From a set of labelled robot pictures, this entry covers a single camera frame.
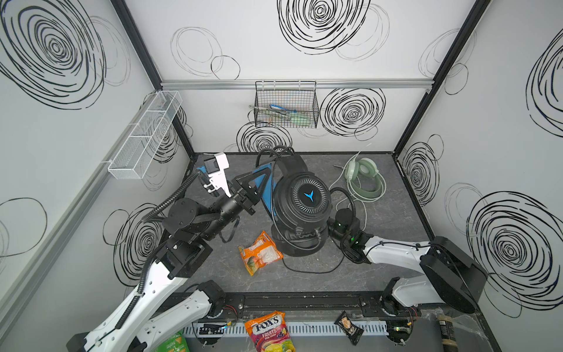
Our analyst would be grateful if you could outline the black wire wall basket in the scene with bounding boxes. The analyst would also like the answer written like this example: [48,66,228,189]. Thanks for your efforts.
[251,80,320,128]

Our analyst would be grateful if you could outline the white slotted cable duct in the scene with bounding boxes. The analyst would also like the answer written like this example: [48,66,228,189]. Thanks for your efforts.
[183,321,389,338]

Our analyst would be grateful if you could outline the Fox's fruits candy bag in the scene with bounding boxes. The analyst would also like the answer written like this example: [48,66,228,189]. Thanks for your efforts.
[244,311,296,352]

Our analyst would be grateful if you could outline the green snack bag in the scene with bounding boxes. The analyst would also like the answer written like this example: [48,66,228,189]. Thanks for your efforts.
[154,331,189,352]

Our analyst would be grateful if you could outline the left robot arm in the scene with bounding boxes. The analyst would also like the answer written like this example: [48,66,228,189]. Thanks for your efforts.
[66,168,271,351]

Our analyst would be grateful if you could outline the dark cylindrical roll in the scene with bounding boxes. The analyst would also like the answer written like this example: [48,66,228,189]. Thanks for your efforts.
[437,315,459,352]

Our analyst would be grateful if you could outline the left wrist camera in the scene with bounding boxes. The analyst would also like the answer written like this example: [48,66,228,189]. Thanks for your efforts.
[204,153,231,197]

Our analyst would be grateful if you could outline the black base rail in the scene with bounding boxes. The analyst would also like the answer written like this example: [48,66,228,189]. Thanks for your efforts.
[166,291,478,320]

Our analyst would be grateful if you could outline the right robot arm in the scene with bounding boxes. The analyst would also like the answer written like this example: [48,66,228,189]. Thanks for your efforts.
[328,187,488,315]

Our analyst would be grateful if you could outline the orange snack bag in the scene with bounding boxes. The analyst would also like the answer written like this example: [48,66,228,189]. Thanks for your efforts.
[238,231,284,277]

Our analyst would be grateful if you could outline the small dark snack packet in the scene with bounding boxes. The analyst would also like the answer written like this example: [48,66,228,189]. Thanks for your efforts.
[334,311,364,346]

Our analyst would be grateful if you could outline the black gaming headphones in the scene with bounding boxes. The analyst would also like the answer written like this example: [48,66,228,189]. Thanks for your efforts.
[255,146,332,258]

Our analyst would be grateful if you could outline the green brush in basket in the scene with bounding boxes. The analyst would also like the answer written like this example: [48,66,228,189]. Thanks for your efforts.
[249,106,311,127]

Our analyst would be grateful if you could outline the white mesh wall shelf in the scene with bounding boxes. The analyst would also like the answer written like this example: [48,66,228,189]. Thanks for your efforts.
[108,90,182,180]

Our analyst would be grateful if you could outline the mint green headphones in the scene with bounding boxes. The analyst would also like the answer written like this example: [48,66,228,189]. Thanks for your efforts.
[344,157,387,202]

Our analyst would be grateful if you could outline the blue tool in basket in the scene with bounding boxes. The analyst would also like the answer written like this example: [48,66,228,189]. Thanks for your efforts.
[270,104,296,114]

